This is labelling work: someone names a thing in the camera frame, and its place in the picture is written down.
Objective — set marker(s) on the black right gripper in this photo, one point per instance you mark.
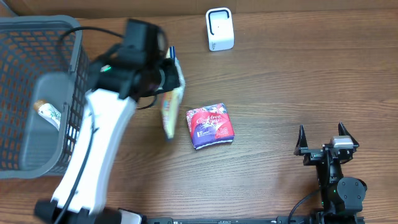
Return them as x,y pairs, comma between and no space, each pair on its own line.
312,154

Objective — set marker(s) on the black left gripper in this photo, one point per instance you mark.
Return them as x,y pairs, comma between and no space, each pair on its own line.
173,77

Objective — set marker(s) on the yellow wet wipes pack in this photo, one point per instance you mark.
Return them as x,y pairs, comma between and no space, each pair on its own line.
172,99

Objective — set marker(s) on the red purple pad pack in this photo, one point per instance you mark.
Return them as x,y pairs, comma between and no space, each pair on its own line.
209,125

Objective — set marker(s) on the white tube gold cap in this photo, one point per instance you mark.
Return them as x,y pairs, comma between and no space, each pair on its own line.
48,112

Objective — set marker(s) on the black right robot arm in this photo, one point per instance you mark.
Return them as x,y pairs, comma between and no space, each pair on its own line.
341,197

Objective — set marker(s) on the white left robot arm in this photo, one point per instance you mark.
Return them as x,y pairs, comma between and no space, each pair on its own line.
81,194

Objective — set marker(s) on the white barcode scanner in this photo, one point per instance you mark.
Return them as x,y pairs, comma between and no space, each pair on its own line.
219,24

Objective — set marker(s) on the grey plastic mesh basket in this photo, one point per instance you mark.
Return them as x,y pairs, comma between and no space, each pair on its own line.
42,58

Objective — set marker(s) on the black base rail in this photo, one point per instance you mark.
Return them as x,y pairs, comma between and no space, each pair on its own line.
301,219

